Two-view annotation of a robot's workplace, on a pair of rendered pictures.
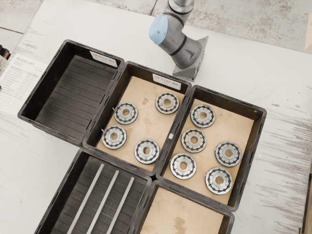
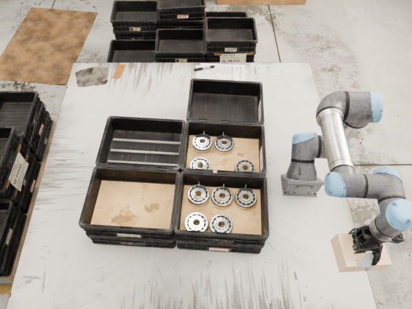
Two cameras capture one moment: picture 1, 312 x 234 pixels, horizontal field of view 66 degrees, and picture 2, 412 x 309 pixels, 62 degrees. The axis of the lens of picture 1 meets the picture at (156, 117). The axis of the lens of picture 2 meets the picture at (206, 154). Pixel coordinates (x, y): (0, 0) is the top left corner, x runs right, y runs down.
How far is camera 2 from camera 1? 0.90 m
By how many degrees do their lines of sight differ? 28
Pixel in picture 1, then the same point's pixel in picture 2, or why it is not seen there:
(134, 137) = (208, 156)
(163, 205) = (164, 192)
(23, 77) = (227, 76)
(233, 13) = not seen: outside the picture
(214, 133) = (235, 213)
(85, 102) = (222, 116)
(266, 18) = not seen: outside the picture
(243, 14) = not seen: outside the picture
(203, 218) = (164, 222)
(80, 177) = (165, 133)
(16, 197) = (140, 108)
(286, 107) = (297, 287)
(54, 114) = (204, 102)
